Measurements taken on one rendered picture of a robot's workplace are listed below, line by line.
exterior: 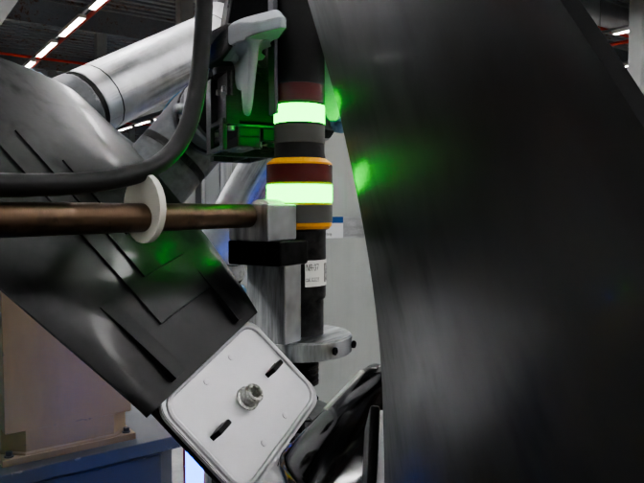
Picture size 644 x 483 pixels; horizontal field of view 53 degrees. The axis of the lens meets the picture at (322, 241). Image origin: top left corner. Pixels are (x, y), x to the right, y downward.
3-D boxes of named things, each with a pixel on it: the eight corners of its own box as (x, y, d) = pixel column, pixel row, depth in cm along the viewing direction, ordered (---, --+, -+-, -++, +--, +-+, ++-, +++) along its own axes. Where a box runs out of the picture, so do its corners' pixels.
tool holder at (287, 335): (297, 376, 37) (297, 203, 36) (204, 360, 40) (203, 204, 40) (371, 347, 44) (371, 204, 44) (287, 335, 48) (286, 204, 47)
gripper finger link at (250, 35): (288, 103, 37) (265, 126, 46) (288, 1, 37) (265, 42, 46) (235, 102, 37) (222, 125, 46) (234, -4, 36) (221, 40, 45)
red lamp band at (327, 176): (309, 181, 39) (309, 161, 39) (253, 182, 42) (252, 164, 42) (344, 183, 43) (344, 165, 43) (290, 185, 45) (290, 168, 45)
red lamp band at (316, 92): (307, 99, 40) (307, 79, 40) (264, 103, 42) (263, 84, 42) (333, 105, 43) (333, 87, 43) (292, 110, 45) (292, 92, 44)
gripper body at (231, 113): (320, 152, 48) (269, 164, 59) (320, 36, 48) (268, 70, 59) (220, 148, 45) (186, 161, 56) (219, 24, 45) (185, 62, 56)
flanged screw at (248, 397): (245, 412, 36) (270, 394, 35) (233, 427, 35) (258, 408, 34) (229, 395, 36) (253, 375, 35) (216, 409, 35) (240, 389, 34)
